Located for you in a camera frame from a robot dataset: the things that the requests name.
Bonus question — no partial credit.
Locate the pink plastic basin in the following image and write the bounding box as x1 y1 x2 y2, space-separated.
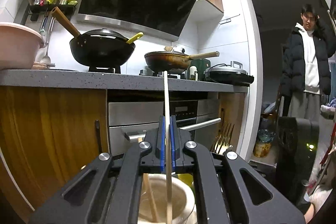
0 22 45 70

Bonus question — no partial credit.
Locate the brown frying pan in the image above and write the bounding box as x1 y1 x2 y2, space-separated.
145 51 220 74

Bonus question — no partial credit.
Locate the black wok with lid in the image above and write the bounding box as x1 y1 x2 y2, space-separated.
51 7 135 74

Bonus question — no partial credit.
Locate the black cabinet handle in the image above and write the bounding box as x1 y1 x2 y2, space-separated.
94 120 102 154

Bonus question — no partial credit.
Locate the wooden chair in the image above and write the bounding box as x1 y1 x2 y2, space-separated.
261 92 284 125

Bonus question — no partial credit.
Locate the green kettle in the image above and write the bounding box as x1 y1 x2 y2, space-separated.
187 59 211 81

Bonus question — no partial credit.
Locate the yellow-green plastic spoon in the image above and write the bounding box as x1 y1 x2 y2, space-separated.
175 173 194 187

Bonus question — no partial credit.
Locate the person in white hoodie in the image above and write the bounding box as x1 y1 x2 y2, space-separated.
280 4 335 121

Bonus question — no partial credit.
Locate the black electric griddle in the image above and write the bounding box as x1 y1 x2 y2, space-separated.
204 61 254 87

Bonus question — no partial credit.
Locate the yellow spatula handle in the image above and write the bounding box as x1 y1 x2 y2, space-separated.
126 32 143 44

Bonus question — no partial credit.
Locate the gold fork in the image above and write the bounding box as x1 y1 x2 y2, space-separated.
210 121 235 155

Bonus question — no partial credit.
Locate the stainless built-in oven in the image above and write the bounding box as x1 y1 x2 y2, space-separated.
108 99 223 156

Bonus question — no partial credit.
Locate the black spice shelf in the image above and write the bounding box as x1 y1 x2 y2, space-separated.
29 4 76 22

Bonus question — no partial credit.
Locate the cream ceramic double utensil holder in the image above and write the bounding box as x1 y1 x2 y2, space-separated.
137 173 198 224

